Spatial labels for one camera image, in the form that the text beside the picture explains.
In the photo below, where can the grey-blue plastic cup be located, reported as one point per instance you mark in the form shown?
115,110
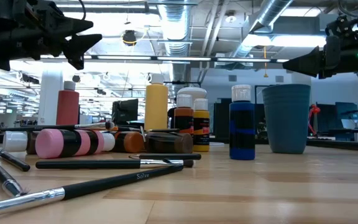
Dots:
286,121

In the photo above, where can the silver ribbed ventilation duct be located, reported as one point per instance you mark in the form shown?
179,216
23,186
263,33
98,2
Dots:
176,25

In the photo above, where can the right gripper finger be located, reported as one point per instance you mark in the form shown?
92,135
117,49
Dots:
303,63

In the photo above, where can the black paintbrush Solve print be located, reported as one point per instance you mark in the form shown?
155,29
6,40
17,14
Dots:
104,184

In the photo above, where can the dark brown paint bottle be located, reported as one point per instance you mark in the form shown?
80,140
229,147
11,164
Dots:
169,143

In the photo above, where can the black aluminium table frame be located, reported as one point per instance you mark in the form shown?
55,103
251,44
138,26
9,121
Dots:
337,145

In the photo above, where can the pink paint bottle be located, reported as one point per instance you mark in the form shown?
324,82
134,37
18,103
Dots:
50,143

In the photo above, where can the white mushroom lamp metal base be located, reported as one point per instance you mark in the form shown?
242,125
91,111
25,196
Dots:
194,91

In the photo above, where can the red articulated stand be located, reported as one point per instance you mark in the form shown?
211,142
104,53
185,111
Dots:
314,110

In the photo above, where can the terracotta paint bottle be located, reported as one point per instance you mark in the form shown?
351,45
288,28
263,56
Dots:
132,142

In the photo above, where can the long ceiling light strip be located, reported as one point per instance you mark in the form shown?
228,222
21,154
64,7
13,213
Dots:
182,58

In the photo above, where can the dark blue paint bottle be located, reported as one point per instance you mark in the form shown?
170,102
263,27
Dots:
242,133

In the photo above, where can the blue-lit computer monitor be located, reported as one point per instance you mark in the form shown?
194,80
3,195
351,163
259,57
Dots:
346,112

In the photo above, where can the tall yellow paint bottle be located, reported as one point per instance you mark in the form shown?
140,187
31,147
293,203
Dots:
156,109

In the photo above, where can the white building column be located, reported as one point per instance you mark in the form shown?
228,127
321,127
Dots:
50,99

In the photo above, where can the black computer monitor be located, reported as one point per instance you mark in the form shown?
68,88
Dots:
126,110

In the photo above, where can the silver slanted ventilation duct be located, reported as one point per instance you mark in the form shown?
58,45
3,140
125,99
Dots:
270,9

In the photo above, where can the brown white-capped paint bottle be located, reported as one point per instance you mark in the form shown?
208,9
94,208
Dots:
14,141

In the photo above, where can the orange paint bottle black label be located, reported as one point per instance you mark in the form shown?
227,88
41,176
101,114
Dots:
184,112

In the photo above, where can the small yellow paint bottle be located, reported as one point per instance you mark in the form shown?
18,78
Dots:
201,118

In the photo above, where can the tall red paint bottle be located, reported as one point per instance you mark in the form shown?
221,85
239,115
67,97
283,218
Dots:
67,107

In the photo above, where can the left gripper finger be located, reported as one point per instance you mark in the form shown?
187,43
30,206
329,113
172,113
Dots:
79,46
76,25

